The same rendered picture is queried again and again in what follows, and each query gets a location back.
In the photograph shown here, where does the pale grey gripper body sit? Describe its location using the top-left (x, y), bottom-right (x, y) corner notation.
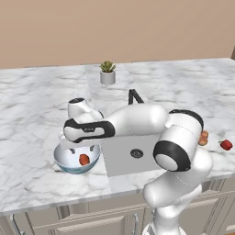
top-left (59, 136), bottom-right (104, 151)

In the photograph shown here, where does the red frozen vegetable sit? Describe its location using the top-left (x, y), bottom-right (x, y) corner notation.
top-left (78, 153), bottom-right (91, 167)

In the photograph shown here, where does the clear glass bowl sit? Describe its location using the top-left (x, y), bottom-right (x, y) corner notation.
top-left (53, 142), bottom-right (102, 175)

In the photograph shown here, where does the grey sink basin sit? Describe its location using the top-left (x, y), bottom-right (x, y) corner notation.
top-left (100, 133), bottom-right (164, 178)

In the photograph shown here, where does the red frozen fruit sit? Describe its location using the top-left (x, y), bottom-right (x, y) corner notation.
top-left (218, 139), bottom-right (234, 151)

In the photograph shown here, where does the black tap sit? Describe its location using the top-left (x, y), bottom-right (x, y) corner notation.
top-left (128, 88), bottom-right (145, 106)

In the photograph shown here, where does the green plant in white pot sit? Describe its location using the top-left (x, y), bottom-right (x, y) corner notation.
top-left (99, 61), bottom-right (118, 86)

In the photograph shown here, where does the beige cupboard door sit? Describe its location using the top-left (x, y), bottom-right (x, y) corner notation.
top-left (30, 207), bottom-right (147, 235)
top-left (178, 178), bottom-right (235, 235)

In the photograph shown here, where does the silver cupboard handle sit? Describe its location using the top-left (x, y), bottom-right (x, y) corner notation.
top-left (131, 212), bottom-right (140, 235)

